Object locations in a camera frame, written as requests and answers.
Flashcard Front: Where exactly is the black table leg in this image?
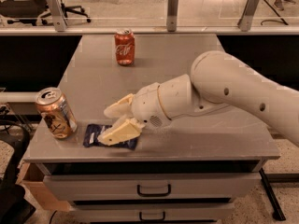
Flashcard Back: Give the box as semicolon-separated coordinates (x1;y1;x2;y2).
259;169;286;221

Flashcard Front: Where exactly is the black floor cable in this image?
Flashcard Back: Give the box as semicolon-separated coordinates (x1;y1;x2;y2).
260;0;290;26

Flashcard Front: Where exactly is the brown cardboard box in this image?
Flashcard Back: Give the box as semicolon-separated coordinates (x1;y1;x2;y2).
17;162;70;212

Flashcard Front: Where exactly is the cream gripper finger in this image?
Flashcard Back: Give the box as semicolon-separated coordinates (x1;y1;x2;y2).
104;93;134;119
98;116;145;146

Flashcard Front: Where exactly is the grey drawer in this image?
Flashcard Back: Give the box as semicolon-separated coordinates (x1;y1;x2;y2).
44;173;260;202
72;203;235;223

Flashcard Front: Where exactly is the right metal bracket post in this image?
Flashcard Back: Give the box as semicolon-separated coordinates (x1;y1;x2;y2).
237;0;260;32

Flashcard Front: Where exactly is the left metal bracket post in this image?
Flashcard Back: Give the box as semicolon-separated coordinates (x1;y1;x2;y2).
46;0;67;32

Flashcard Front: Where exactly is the blue rxbar blueberry wrapper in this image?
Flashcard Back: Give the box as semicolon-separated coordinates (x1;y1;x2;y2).
83;124;138;150

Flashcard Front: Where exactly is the upper grey drawer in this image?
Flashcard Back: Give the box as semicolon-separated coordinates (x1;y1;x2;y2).
44;173;260;202

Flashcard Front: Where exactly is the black chair at left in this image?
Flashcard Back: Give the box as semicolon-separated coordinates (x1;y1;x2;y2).
0;120;36;224

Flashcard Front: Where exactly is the red soda can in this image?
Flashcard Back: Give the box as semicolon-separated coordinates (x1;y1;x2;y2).
114;28;135;65

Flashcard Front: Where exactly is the metal bracket post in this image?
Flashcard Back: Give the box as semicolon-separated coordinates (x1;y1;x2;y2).
46;0;67;32
237;0;260;32
166;0;178;32

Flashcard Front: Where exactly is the lower grey drawer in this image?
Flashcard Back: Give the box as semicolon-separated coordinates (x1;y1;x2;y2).
72;203;235;223

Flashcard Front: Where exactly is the black office chair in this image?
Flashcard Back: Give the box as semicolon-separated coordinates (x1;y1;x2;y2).
0;0;91;26

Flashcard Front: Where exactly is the middle metal bracket post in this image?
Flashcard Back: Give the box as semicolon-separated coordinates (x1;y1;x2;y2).
166;0;178;32

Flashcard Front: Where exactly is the orange gold soda can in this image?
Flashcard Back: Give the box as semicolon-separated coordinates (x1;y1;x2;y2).
36;87;77;139

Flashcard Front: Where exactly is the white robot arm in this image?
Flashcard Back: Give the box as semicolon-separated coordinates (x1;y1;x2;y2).
98;50;299;146

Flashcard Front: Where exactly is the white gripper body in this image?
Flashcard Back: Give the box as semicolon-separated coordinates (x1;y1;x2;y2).
131;83;171;129

